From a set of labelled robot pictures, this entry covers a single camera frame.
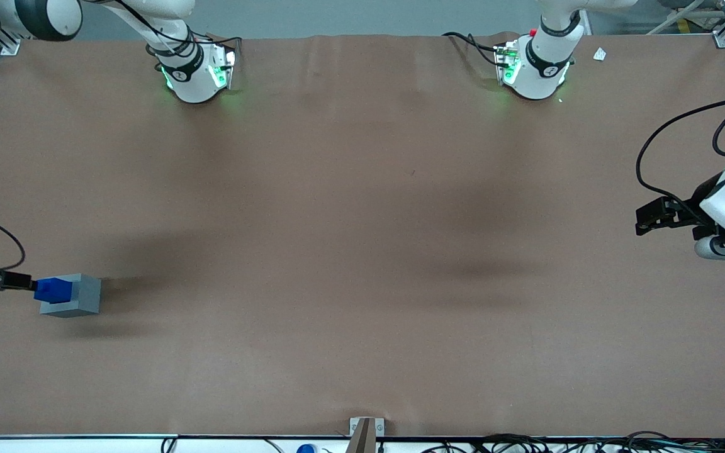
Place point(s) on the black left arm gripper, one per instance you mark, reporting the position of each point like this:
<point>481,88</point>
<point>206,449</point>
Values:
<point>697,200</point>

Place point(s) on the blue plastic part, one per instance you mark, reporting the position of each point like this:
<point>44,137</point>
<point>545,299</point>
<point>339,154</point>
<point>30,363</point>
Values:
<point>54,290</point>

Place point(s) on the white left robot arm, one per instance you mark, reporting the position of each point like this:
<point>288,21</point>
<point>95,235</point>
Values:
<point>535,78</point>

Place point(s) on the gray square base block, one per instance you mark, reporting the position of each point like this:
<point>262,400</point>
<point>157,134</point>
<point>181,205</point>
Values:
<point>87,296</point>

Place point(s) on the white paper scrap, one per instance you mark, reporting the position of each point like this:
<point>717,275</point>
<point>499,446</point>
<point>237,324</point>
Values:
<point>600,55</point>

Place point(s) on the brown table mat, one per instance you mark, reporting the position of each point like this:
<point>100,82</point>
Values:
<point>362,251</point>

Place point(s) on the blue round cap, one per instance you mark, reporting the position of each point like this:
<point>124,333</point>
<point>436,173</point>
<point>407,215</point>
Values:
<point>305,449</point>

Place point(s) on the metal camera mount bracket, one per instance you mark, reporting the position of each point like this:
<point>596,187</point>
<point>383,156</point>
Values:
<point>365,434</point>

